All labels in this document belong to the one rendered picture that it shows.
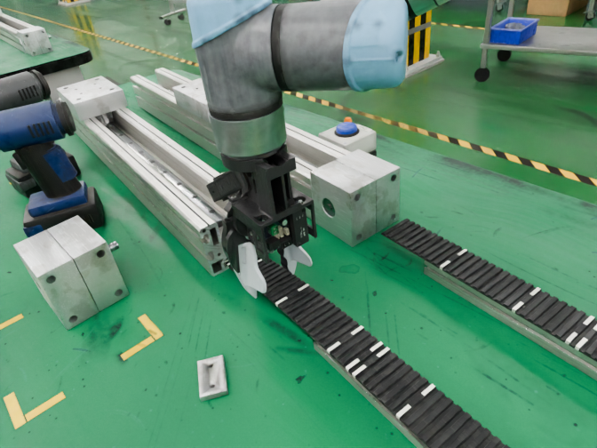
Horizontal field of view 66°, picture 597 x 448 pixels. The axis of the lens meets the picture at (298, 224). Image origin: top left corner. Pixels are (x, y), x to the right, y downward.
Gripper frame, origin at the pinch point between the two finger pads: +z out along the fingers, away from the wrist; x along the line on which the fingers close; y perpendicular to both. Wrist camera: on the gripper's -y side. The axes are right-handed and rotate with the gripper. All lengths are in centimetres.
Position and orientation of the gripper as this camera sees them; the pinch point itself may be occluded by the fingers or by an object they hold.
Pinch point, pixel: (269, 276)
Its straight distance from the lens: 62.3
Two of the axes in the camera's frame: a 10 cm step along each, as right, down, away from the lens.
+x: 8.0, -4.1, 4.4
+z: 1.1, 8.1, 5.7
